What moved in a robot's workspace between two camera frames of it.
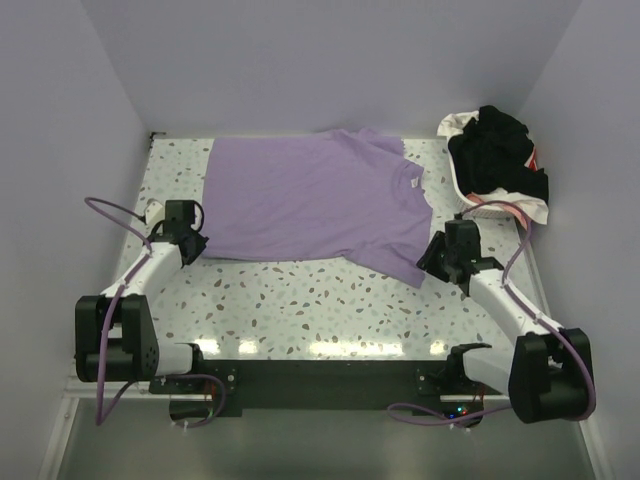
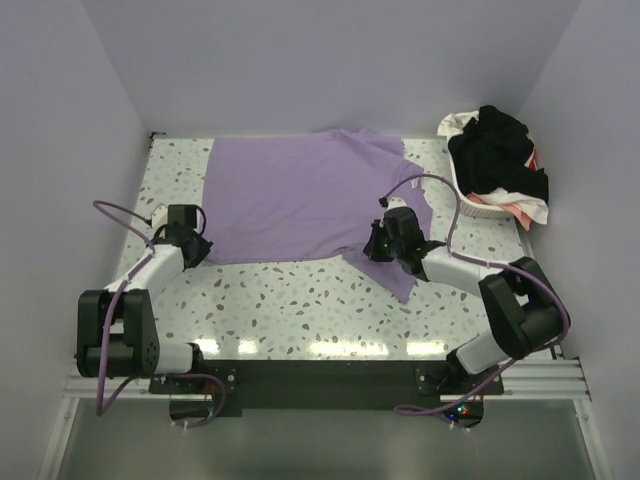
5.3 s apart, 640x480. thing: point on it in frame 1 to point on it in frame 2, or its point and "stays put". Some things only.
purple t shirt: [341, 195] stays put
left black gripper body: [199, 244] stays put
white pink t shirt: [525, 209] stays put
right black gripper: [426, 261] to [370, 249]
